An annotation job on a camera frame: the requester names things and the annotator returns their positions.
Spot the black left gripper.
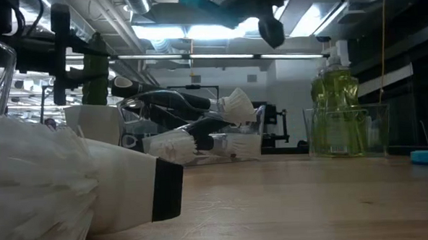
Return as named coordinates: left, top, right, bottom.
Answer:
left=12, top=1, right=112, bottom=108

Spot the yellow-green soap pump bottle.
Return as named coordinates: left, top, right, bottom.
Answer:
left=308, top=66, right=333, bottom=156
left=318, top=44, right=364, bottom=156
left=335, top=38, right=361, bottom=93

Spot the long ceiling light bar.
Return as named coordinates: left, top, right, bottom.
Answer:
left=109, top=45, right=324, bottom=69

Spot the green cactus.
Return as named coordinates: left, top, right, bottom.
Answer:
left=80, top=31, right=112, bottom=108

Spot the white hexagonal plant pot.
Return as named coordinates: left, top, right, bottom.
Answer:
left=63, top=103, right=124, bottom=147

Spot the black equipment stand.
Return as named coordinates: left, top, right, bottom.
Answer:
left=258, top=99, right=291, bottom=150

